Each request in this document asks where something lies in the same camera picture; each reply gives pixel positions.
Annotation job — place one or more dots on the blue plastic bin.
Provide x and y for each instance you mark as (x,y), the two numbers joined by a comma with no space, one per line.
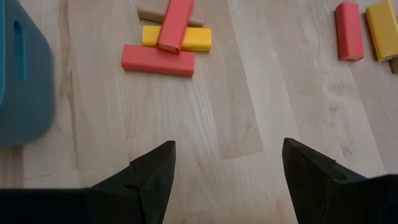
(31,93)

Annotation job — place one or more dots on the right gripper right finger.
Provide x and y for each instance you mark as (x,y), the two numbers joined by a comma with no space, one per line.
(317,193)

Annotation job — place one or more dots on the red block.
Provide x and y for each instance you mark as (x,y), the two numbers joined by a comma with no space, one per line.
(174,28)
(155,60)
(349,31)

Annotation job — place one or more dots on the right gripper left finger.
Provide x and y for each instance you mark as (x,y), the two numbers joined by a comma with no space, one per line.
(146,186)

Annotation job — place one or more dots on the yellow block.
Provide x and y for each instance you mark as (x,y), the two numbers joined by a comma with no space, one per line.
(384,31)
(199,39)

